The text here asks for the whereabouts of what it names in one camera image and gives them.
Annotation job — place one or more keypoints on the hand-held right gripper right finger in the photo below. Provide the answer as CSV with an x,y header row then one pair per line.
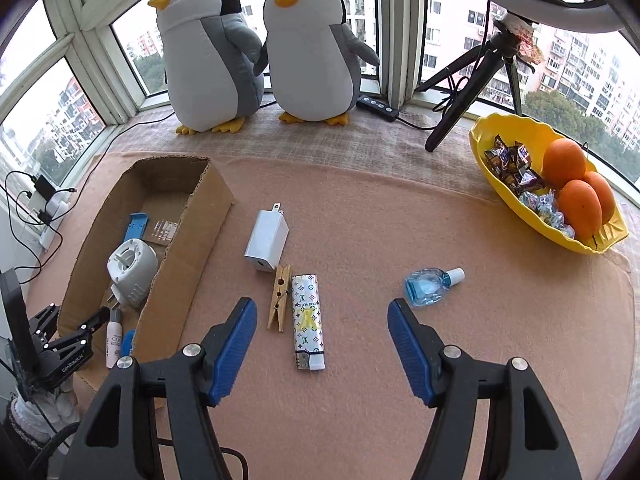
x,y
407,350

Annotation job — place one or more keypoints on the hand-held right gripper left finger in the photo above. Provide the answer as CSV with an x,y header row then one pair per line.
x,y
235,350

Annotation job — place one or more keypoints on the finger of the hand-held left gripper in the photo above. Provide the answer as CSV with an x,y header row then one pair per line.
x,y
92,322
44,317

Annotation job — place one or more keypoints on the white bottle grey cap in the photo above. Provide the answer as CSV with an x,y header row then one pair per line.
x,y
114,342

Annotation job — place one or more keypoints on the blue round lid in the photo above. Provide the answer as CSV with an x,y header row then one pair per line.
x,y
128,344

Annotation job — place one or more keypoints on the white printed lighter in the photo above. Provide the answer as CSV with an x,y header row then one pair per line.
x,y
307,320

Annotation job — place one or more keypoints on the blue plastic holder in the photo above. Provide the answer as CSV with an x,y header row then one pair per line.
x,y
136,227

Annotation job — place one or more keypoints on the cardboard box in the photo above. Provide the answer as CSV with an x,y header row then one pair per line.
x,y
200,240

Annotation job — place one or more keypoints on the person's left hand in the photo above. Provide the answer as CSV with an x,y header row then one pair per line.
x,y
45,405

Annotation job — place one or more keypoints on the white plug-in device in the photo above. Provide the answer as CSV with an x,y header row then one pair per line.
x,y
132,272

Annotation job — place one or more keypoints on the wooden clothespin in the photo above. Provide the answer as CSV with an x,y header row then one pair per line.
x,y
279,300

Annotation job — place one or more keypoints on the blue eye drop bottle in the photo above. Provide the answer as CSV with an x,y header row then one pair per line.
x,y
427,286

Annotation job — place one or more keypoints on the clear blister pack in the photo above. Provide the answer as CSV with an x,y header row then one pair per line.
x,y
164,232

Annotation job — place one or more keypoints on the white charger plug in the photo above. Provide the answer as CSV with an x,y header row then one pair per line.
x,y
267,237

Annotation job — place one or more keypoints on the peach felt mat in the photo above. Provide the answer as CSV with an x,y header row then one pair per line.
x,y
360,240

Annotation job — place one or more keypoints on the white power strip with chargers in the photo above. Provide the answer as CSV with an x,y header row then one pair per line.
x,y
20,195

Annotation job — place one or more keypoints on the black charger block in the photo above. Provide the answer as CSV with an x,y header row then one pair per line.
x,y
44,187

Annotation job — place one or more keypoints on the yellow plastic bowl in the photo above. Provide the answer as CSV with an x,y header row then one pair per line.
x,y
500,190

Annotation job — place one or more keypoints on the pile of wrapped candies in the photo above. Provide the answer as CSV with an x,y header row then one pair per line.
x,y
515,165

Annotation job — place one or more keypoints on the pale plaid cloth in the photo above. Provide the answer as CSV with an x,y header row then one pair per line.
x,y
350,140

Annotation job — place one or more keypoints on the orange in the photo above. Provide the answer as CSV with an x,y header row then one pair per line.
x,y
580,210
604,195
564,162

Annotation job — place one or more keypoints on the black inline remote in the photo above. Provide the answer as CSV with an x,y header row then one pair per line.
x,y
377,107

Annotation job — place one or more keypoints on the black tripod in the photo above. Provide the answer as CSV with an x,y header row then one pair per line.
x,y
460,95

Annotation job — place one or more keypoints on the large penguin plush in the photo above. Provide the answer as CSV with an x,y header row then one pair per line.
x,y
200,65

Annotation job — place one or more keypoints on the small penguin plush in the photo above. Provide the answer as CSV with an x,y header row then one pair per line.
x,y
310,60

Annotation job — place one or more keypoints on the red snack wrapper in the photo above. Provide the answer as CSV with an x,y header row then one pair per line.
x,y
530,50

